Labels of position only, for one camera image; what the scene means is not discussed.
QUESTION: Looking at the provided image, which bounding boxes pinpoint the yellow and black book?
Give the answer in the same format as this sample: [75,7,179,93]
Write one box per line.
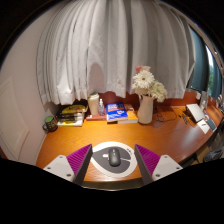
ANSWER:
[60,104,88,115]

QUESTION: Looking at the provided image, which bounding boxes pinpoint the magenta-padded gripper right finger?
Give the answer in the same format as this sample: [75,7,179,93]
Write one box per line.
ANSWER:
[134,143,184,186]

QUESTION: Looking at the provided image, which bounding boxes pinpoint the clear spray bottle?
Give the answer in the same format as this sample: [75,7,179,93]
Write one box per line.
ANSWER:
[97,98,106,117]

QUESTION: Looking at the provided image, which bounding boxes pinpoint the silver laptop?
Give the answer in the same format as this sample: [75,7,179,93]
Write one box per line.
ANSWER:
[185,103,206,124]

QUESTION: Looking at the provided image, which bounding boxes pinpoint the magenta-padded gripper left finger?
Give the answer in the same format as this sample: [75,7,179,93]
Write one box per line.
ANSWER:
[43,143,94,186]

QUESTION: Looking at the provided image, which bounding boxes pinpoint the white and grey mouse pad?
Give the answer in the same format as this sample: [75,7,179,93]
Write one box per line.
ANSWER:
[89,141,138,179]

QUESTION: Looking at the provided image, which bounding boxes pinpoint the green and black mug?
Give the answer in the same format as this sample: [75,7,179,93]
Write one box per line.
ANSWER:
[42,115,59,133]

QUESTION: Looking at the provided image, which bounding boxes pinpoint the dark grey computer mouse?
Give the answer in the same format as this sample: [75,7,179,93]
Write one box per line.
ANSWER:
[107,147,122,168]

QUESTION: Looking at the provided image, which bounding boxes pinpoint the white flower bouquet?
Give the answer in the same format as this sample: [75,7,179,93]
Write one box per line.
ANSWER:
[131,65,169,104]

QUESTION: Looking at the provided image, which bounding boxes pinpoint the grey book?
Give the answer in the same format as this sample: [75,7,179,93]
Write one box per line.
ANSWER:
[57,115,84,123]

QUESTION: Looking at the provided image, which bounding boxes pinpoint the black cable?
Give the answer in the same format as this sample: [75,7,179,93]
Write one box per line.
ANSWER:
[154,106,179,123]

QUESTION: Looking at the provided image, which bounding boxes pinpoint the orange book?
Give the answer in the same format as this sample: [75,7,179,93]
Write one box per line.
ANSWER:
[117,105,139,125]

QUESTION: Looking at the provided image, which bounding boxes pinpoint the red book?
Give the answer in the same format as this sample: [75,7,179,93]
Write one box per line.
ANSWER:
[85,113,108,121]

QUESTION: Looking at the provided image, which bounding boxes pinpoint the blue book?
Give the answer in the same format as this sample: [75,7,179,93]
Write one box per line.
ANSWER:
[105,102,129,123]

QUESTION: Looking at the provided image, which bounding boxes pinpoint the white curtain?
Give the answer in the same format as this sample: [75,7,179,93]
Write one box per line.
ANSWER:
[36,0,196,106]

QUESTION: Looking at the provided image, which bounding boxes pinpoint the cream tumbler with lid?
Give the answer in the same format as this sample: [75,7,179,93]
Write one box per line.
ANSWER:
[87,92,101,117]

